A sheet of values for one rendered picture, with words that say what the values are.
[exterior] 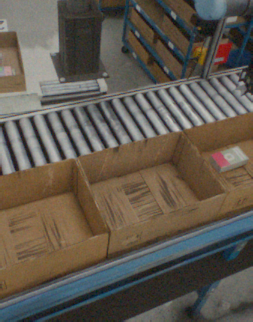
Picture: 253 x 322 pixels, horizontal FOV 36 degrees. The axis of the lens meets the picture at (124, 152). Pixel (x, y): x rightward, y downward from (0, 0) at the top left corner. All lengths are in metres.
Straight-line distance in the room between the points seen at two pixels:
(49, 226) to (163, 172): 0.46
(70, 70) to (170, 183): 0.88
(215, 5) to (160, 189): 0.64
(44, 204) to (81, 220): 0.14
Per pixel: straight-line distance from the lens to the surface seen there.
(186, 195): 1.38
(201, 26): 1.99
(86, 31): 1.90
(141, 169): 1.42
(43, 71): 2.06
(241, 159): 1.52
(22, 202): 1.32
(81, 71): 2.02
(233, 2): 1.12
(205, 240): 1.27
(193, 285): 1.52
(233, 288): 2.28
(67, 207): 1.30
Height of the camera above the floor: 1.97
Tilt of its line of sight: 47 degrees down
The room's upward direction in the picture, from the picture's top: 8 degrees clockwise
